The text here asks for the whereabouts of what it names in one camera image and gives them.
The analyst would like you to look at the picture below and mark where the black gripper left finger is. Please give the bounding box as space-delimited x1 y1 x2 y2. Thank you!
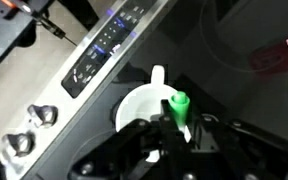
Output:
68 99 189 180

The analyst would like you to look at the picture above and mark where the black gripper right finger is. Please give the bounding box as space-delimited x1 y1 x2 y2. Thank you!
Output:
191 114 288 180

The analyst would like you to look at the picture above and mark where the green marker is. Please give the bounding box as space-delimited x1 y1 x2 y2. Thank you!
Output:
169 90 190 130

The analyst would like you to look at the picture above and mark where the white ceramic mug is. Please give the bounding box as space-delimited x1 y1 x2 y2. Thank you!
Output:
114 64 194 164

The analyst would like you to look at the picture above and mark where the black glass cooktop stove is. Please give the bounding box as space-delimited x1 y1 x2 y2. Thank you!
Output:
0 0 288 180

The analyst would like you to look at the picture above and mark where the silver stove knob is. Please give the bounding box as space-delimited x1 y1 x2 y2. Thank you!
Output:
27 103 59 130
1 132 35 158

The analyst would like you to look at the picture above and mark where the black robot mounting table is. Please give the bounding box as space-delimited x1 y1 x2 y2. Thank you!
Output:
0 0 100 78

